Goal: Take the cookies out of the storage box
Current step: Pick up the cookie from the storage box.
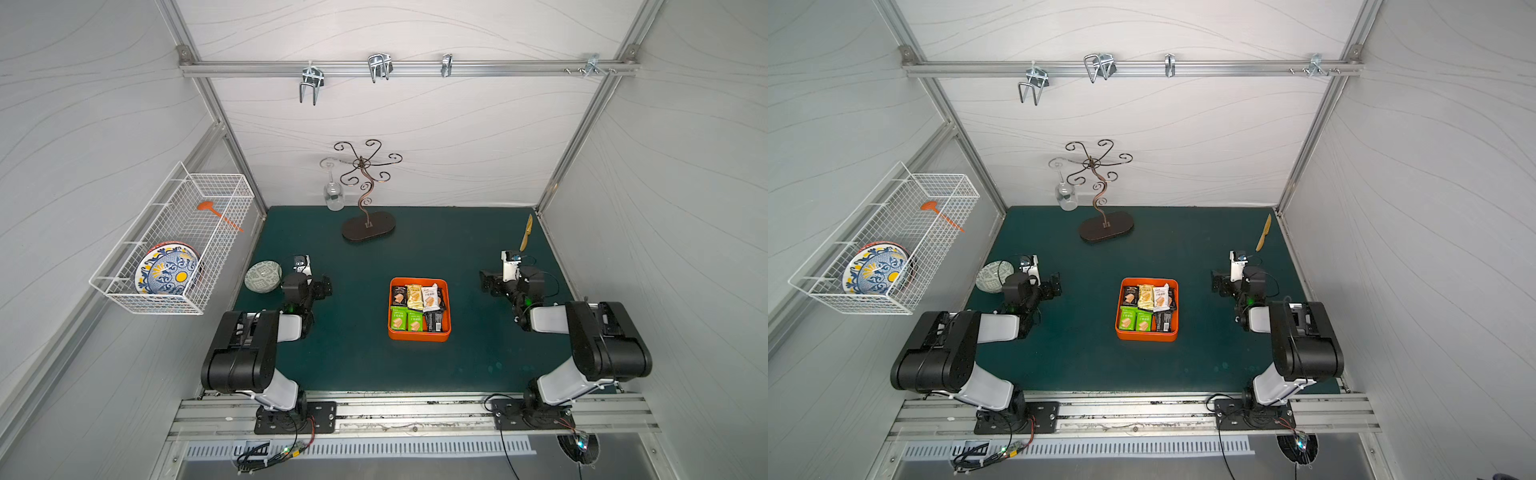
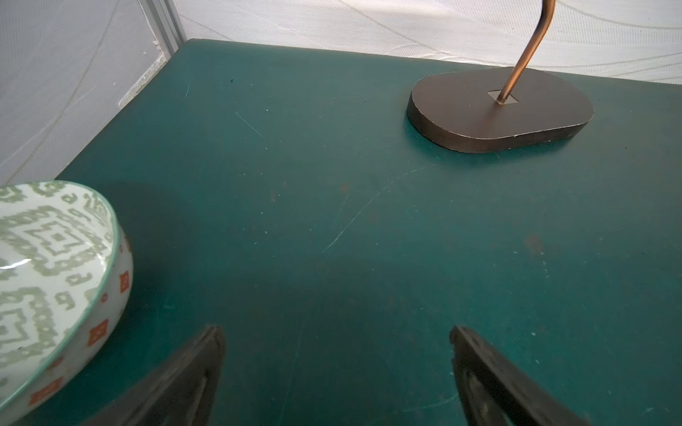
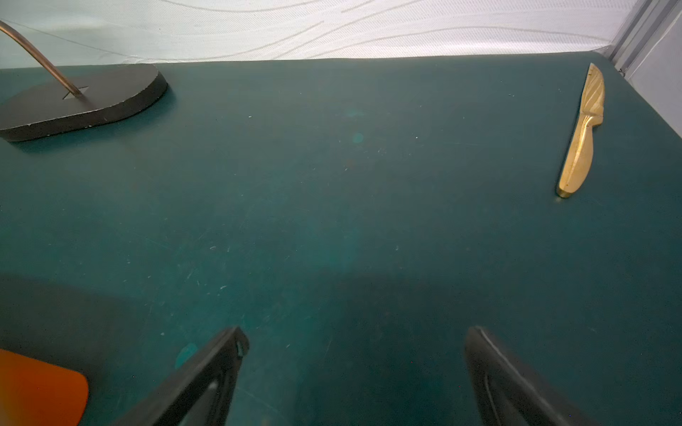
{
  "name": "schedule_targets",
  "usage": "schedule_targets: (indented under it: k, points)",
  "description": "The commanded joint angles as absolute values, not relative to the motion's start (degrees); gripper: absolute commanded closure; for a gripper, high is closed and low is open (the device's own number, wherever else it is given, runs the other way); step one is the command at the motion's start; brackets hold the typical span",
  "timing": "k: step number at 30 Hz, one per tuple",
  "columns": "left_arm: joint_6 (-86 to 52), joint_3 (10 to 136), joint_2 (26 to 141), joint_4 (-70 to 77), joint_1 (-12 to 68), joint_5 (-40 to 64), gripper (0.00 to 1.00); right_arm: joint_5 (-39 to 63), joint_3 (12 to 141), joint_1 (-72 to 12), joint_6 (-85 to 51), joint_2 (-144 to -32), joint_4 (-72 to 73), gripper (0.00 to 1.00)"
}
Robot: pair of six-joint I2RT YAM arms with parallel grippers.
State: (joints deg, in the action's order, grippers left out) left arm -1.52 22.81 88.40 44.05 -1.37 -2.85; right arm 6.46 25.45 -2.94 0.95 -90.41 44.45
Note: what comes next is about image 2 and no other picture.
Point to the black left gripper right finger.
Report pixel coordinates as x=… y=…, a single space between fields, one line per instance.
x=493 y=391

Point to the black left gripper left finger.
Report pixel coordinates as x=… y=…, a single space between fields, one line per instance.
x=180 y=391

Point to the green patterned ceramic bowl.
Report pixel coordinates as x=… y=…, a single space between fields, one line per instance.
x=66 y=278

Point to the brown metal glass stand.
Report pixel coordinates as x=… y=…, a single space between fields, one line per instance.
x=491 y=110

